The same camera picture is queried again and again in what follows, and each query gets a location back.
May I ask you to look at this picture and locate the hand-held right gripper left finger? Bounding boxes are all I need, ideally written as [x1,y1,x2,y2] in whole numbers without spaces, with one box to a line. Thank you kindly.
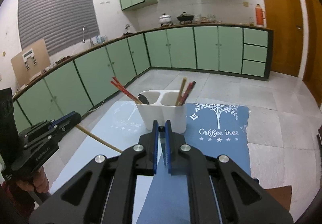
[29,120,159,224]

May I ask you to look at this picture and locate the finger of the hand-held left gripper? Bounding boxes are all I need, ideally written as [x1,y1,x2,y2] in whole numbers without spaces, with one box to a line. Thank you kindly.
[54,121,82,139]
[46,111,82,129]

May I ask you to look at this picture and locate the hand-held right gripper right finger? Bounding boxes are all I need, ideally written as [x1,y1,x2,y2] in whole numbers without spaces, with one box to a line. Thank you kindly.
[159,120,294,224]

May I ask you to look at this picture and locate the white two-compartment utensil holder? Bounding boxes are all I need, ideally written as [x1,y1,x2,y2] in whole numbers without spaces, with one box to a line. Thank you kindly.
[136,90,187,133]

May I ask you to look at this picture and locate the wooden chopstick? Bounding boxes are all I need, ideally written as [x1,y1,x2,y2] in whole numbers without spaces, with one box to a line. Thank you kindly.
[175,77,188,107]
[75,124,123,153]

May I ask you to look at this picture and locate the red chopstick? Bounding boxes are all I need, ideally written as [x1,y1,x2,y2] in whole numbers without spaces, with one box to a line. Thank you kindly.
[113,77,143,103]
[110,80,141,105]

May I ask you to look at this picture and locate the dark chopstick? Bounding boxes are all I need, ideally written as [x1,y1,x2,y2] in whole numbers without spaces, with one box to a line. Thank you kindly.
[180,81,197,106]
[178,81,194,106]

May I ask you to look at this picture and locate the person's left forearm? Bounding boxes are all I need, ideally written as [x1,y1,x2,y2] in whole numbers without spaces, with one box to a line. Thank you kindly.
[0,181,36,222]

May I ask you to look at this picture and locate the person's left hand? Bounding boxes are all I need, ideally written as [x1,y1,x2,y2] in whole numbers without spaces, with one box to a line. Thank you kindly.
[15,166,49,194]

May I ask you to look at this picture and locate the blue printed table mat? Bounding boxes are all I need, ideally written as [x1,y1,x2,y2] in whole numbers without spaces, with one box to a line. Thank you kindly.
[136,103,251,224]
[49,100,166,224]

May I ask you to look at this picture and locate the white digital device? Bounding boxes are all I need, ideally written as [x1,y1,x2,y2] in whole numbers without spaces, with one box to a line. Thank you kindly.
[22,48,35,60]

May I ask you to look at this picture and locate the green base cabinets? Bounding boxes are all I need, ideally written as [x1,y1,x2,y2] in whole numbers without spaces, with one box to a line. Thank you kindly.
[12,24,274,128]

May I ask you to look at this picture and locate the grey window blind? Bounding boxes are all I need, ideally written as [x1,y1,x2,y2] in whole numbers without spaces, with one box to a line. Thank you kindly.
[18,0,99,57]

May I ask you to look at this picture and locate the green cabinet drawer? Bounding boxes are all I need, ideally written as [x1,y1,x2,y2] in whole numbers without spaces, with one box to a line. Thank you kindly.
[243,44,268,62]
[243,27,268,46]
[242,59,267,76]

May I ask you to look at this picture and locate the white cooking pot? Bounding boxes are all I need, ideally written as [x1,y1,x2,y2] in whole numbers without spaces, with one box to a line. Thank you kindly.
[159,13,173,25]

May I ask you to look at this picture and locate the black wok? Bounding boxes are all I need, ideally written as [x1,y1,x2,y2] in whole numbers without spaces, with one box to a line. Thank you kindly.
[176,12,195,22]

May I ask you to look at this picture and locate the row of glass jars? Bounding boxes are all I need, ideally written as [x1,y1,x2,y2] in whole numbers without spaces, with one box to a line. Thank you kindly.
[195,14,223,24]

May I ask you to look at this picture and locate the orange thermos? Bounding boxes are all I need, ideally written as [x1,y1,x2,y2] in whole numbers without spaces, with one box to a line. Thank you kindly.
[255,4,266,26]

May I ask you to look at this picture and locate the wooden door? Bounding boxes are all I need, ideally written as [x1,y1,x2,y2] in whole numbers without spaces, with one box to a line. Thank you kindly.
[254,0,304,78]

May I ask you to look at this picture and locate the white floor cable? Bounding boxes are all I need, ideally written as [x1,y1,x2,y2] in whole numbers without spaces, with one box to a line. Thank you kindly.
[85,100,105,114]

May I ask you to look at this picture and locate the wooden door frame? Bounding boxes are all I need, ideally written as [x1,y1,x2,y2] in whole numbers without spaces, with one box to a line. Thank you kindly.
[300,0,322,108]

